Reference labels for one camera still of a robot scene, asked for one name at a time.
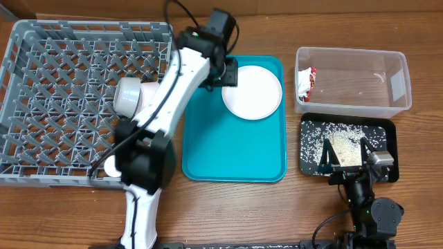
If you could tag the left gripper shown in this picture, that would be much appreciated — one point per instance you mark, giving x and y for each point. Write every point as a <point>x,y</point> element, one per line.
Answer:
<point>230,78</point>

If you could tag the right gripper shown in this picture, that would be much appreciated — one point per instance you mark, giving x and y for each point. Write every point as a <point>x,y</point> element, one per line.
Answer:
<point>342,173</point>

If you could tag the large white plate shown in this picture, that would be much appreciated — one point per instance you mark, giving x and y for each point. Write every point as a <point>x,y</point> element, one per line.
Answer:
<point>258,93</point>

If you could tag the red snack wrapper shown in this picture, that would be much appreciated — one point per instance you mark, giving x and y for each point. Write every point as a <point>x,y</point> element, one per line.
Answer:
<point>306,82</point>

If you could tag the white paper cup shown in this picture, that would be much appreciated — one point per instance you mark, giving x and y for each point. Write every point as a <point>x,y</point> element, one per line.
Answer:
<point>110,167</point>

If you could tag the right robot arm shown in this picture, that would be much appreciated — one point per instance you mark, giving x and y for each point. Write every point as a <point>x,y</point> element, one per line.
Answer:
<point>375,220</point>

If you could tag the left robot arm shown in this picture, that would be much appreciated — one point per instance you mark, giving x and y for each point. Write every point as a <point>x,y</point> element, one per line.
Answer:
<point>143,155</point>

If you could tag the black waste tray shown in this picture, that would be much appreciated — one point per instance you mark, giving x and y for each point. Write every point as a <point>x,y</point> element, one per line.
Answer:
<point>391,135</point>

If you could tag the spilled rice grains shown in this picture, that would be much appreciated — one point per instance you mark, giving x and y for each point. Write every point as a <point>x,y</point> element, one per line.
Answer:
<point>344,138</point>

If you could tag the teal serving tray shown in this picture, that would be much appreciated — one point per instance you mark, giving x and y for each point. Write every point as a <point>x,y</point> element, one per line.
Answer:
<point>219,146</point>

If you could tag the clear plastic bin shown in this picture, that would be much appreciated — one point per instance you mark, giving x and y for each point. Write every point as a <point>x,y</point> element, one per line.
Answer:
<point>354,82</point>

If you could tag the grey plastic dish rack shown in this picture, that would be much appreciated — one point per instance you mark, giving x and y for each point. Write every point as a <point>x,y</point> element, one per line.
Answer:
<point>58,80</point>

